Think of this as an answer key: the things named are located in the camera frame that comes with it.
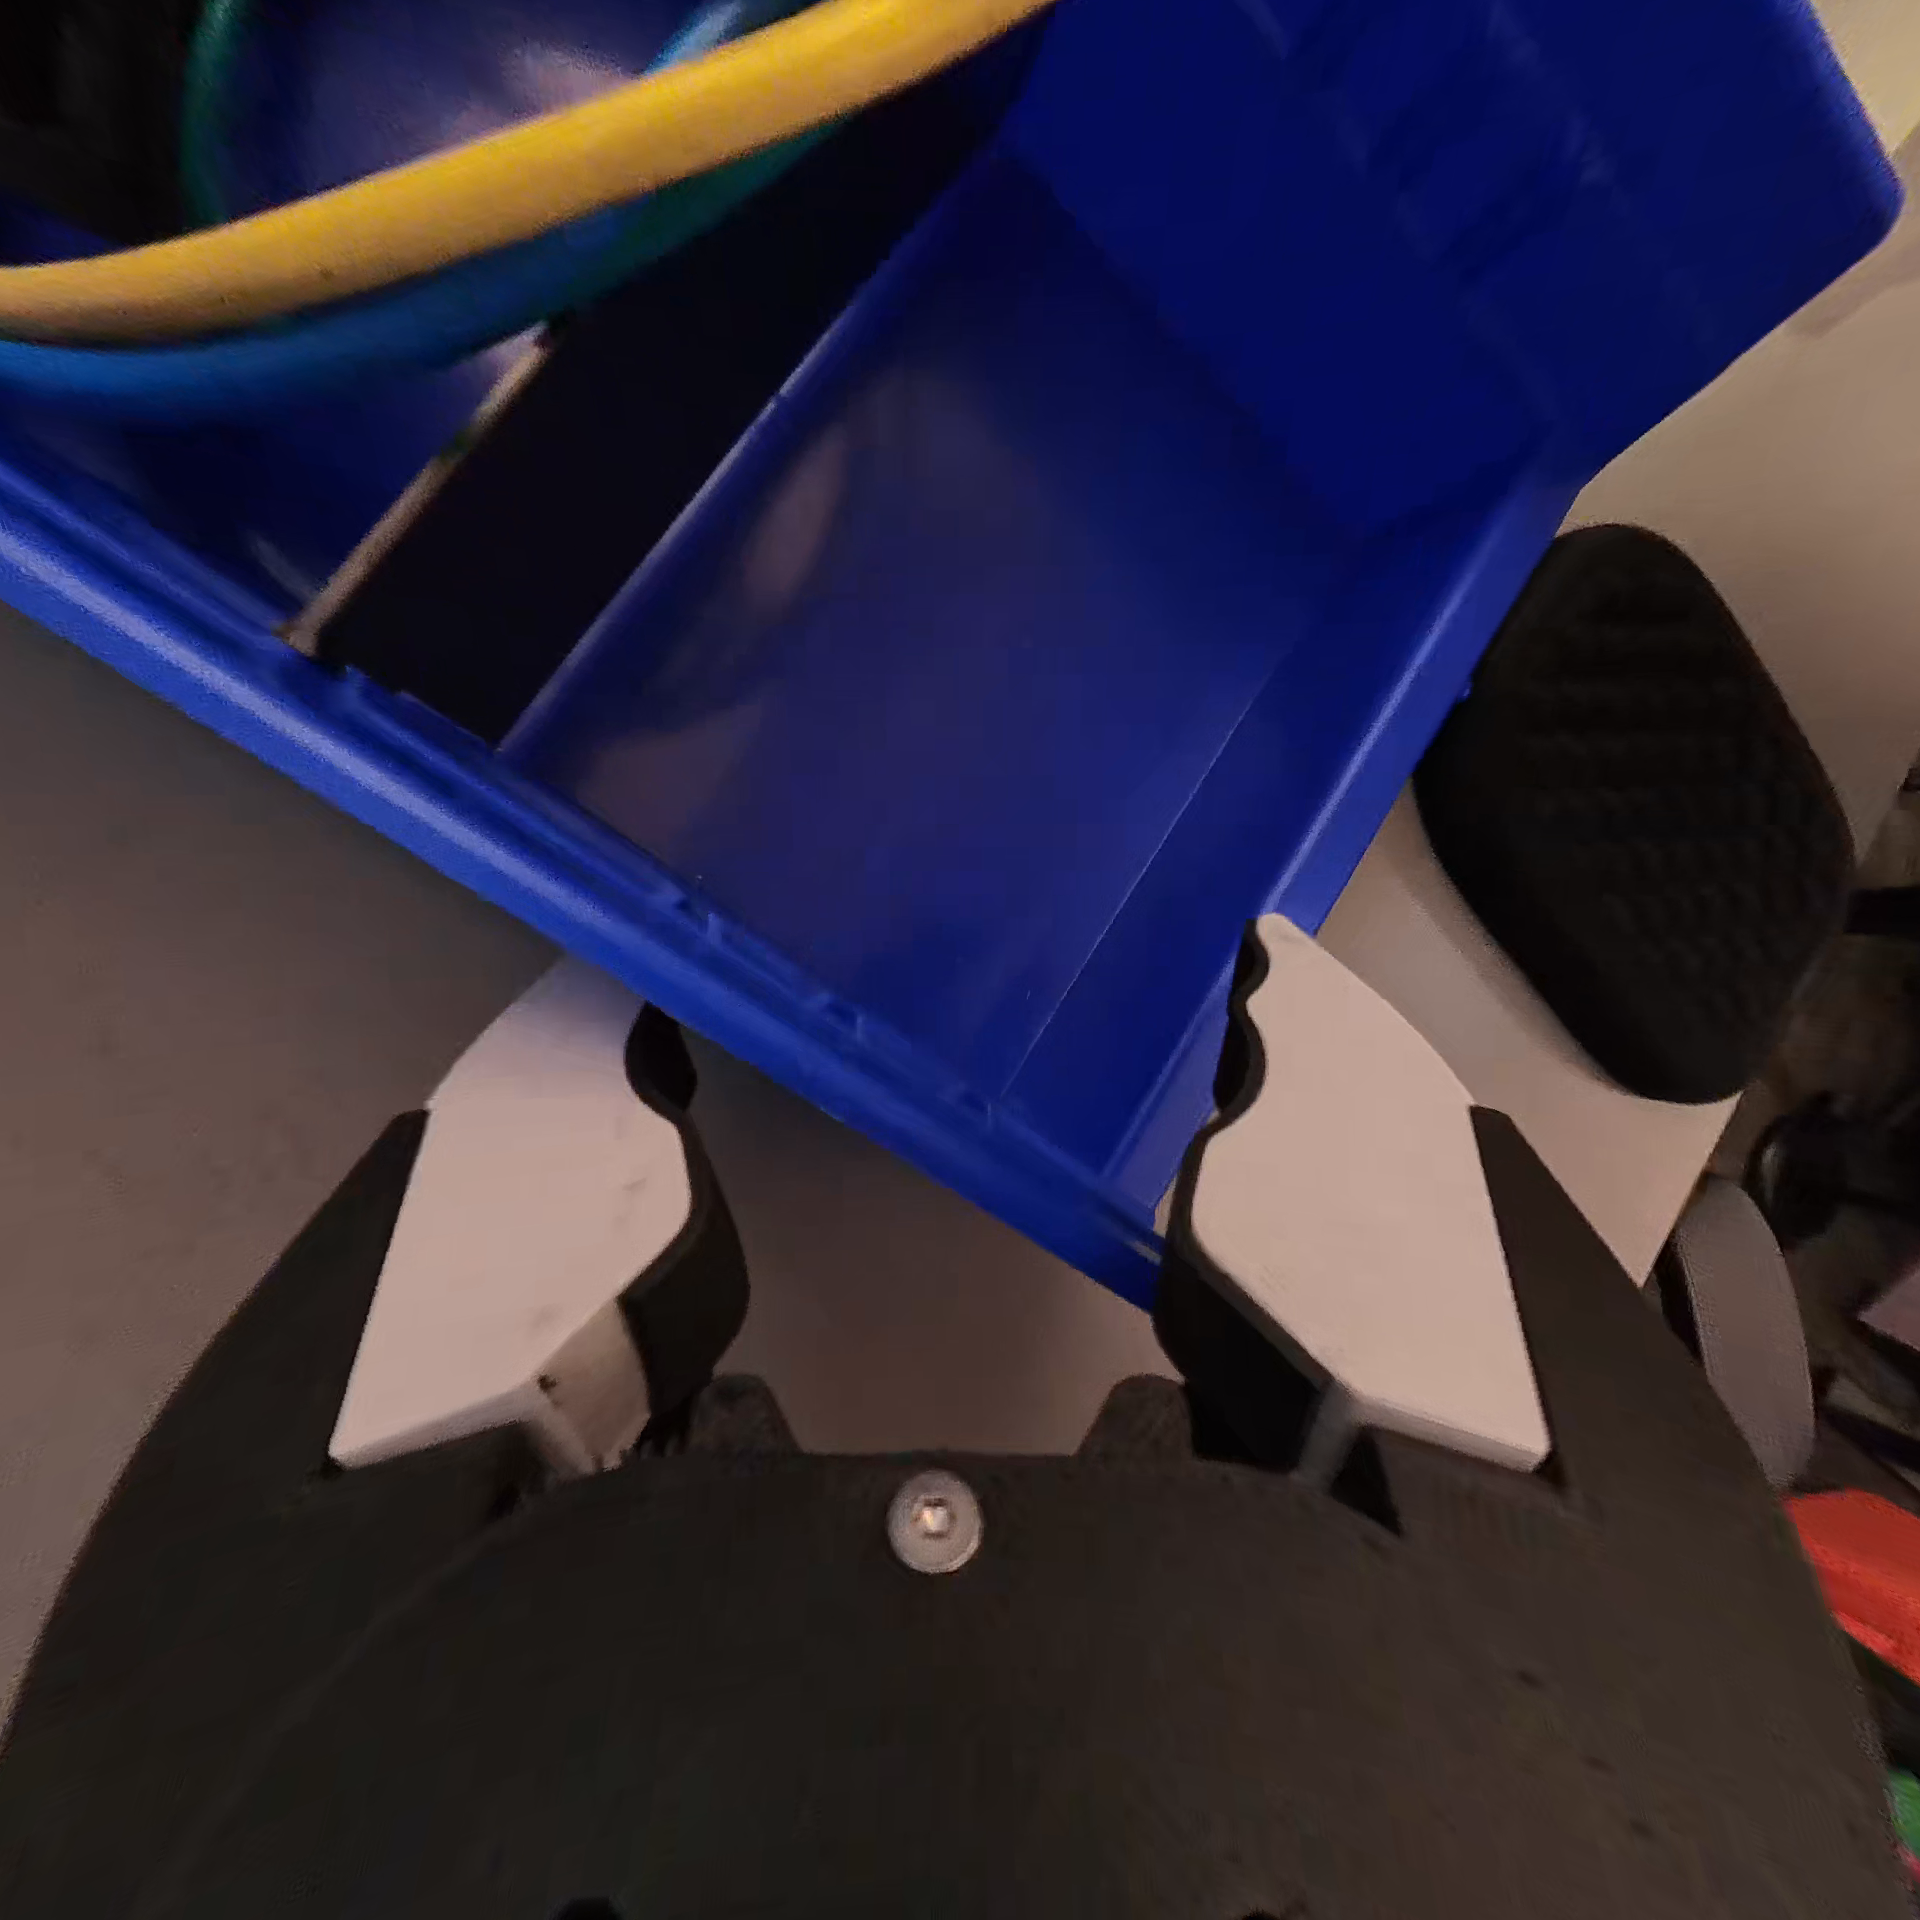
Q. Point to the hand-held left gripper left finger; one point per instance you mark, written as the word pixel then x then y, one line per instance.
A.
pixel 510 1243

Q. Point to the blue plastic bin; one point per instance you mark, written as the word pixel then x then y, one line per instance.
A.
pixel 974 674

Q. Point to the red object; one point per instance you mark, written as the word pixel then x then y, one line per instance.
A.
pixel 1861 1576

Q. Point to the dark bin divider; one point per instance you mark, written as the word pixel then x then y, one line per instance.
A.
pixel 598 525

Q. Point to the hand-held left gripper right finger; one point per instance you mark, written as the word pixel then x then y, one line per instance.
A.
pixel 1365 1200

